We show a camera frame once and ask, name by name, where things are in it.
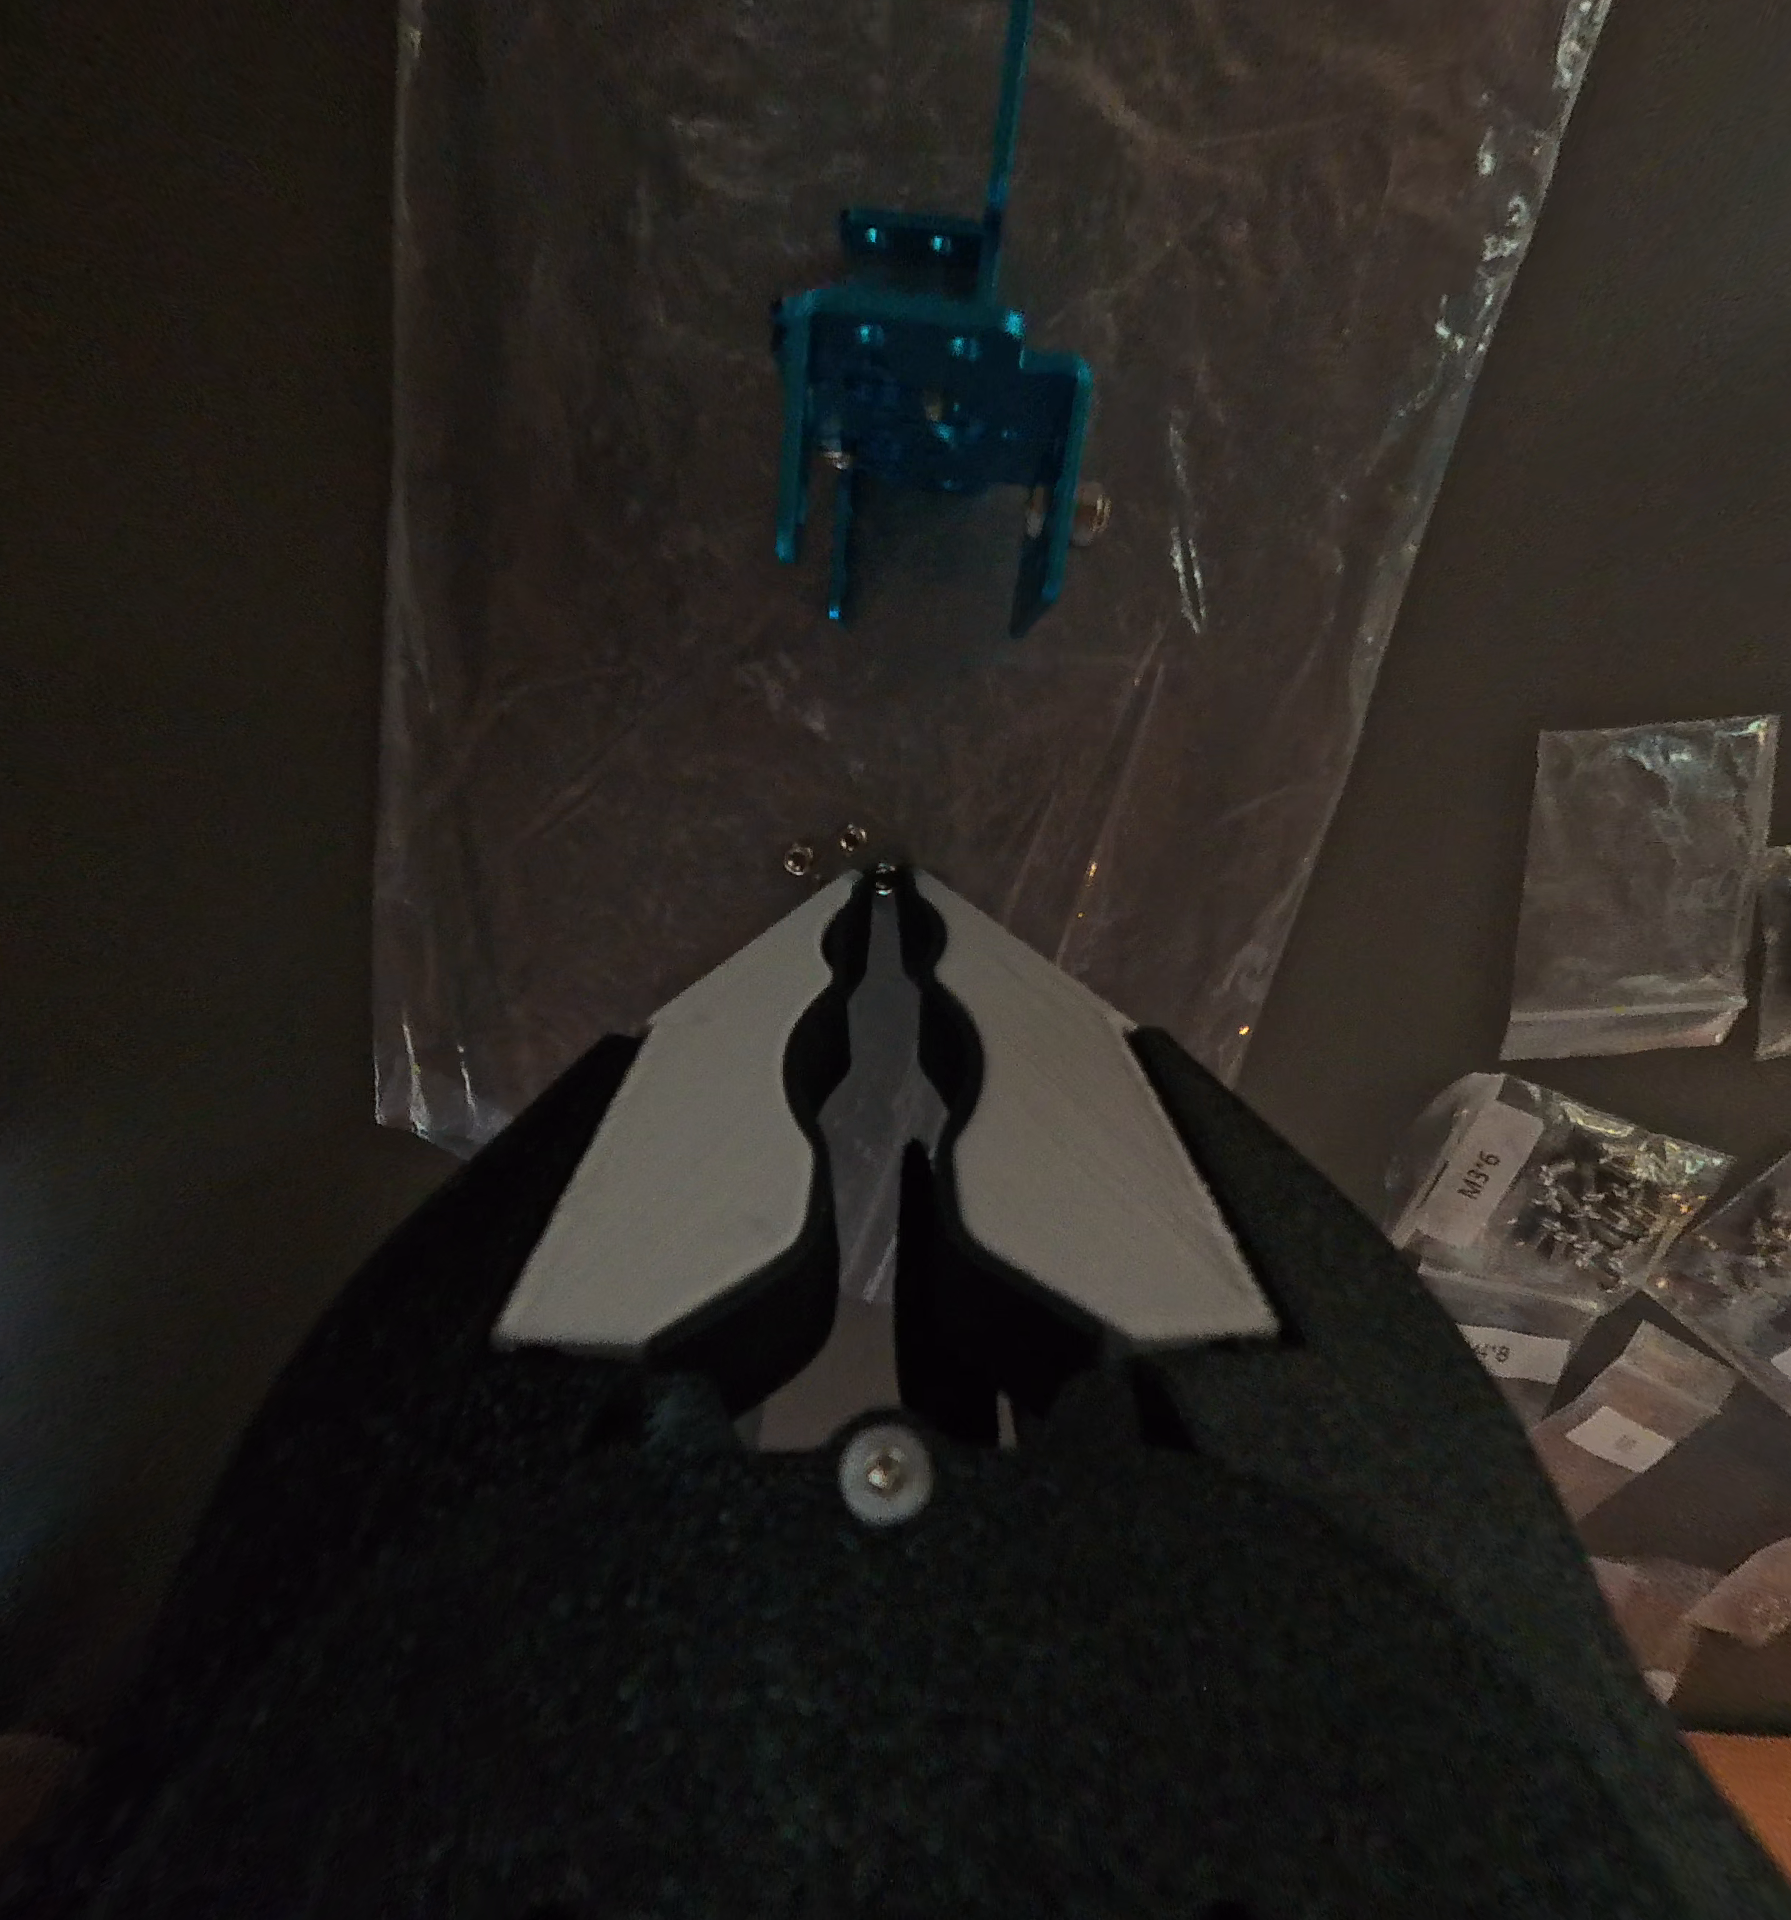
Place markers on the orange cardboard box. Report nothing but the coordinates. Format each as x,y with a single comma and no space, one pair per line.
1780,1831

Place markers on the group of small hardware bags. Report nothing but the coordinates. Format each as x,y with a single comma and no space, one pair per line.
1630,1200

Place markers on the blue metal bracket assembly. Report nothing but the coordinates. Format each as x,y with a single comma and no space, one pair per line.
956,405

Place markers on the clear plastic bag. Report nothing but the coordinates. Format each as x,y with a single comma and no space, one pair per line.
611,674

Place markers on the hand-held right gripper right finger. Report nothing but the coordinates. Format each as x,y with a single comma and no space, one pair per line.
1106,1184

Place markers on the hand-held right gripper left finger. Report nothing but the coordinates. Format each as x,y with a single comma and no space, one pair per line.
657,1200

